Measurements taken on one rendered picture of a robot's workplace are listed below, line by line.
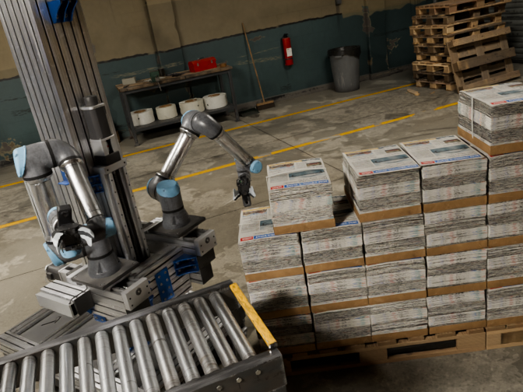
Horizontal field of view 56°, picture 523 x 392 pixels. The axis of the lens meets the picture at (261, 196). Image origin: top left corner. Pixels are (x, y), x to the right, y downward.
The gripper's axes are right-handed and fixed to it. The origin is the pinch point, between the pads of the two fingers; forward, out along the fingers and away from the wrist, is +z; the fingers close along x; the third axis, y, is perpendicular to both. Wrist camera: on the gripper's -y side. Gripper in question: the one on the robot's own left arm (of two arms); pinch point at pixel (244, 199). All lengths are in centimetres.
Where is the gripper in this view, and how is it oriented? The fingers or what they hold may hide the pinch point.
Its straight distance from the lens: 271.5
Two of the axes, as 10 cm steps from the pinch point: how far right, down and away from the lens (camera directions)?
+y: -1.6, -9.1, -3.7
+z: 0.2, 3.8, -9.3
